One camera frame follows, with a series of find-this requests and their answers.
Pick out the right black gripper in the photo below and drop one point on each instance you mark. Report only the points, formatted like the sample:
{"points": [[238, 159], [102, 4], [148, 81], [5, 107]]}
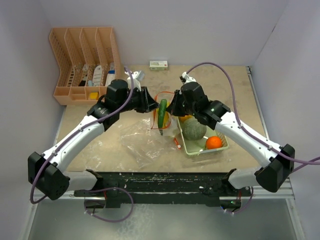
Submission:
{"points": [[173, 109]]}

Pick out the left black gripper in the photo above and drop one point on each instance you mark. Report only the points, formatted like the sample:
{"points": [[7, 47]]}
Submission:
{"points": [[147, 103]]}

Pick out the green cucumber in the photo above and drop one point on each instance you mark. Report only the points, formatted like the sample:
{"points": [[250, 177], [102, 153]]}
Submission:
{"points": [[161, 114]]}

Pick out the yellow bell pepper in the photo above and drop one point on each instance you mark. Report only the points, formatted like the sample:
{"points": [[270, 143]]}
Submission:
{"points": [[182, 119]]}

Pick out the clear zip bag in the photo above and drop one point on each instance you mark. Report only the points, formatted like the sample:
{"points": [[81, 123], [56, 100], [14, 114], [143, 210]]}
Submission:
{"points": [[144, 144], [171, 130]]}

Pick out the yellow banana bunch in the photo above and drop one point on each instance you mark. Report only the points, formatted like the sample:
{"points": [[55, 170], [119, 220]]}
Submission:
{"points": [[166, 119]]}

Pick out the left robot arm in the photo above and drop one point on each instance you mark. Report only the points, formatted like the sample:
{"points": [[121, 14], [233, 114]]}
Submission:
{"points": [[46, 171]]}

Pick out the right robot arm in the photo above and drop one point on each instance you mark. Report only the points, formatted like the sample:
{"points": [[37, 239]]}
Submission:
{"points": [[274, 166]]}

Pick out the netted green melon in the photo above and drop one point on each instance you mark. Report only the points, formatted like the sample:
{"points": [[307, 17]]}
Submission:
{"points": [[192, 130]]}

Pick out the small green white box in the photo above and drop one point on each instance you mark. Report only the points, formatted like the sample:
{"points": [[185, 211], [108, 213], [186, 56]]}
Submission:
{"points": [[158, 65]]}

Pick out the pale green plastic basket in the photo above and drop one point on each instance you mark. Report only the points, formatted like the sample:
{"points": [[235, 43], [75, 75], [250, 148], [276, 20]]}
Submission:
{"points": [[195, 148]]}

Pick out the white blue box organizer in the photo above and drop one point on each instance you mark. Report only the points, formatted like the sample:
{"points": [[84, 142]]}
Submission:
{"points": [[111, 75]]}

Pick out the orange fruit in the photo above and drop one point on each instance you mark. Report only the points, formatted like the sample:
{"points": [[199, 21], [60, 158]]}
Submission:
{"points": [[213, 142]]}

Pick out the yellow item in organizer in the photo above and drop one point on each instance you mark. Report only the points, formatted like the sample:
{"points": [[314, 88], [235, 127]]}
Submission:
{"points": [[94, 96]]}

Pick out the white remote in organizer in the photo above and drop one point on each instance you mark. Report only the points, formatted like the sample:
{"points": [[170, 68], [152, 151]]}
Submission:
{"points": [[97, 76]]}

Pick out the peach desk organizer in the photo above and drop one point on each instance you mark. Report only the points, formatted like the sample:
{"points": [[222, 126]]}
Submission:
{"points": [[78, 50]]}

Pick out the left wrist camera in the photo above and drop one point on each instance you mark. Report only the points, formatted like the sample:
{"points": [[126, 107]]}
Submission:
{"points": [[137, 78]]}

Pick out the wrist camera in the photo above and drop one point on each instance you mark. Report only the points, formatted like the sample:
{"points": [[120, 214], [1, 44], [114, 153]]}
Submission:
{"points": [[185, 78], [137, 78]]}

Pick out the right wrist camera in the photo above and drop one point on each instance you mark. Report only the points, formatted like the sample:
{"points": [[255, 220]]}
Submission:
{"points": [[185, 78]]}

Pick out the black table edge rail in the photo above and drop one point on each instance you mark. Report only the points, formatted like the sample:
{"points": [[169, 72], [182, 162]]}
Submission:
{"points": [[172, 188]]}

